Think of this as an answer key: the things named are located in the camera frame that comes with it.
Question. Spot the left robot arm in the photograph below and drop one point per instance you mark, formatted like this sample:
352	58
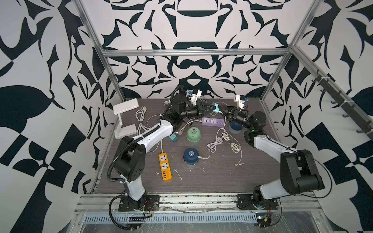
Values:
129	163

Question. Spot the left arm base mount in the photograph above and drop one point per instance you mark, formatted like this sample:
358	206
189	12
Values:
146	202

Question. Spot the wall hook rack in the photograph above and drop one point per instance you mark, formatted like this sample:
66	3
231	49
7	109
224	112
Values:
339	98

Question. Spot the white desk lamp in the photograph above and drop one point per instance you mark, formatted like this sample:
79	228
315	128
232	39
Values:
124	128

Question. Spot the teal adapter on table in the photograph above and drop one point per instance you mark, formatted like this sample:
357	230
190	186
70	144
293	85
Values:
174	138

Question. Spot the purple power strip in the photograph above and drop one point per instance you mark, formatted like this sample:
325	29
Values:
213	122

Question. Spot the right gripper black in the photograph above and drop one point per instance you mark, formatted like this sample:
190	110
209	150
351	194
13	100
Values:
235	114

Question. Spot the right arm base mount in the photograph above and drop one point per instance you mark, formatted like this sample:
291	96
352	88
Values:
248	202

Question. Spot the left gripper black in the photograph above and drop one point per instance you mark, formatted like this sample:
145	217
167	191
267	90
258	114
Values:
198	108

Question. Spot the orange power strip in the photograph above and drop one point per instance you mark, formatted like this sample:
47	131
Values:
165	167

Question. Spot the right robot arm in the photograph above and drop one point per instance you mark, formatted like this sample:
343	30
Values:
298	169

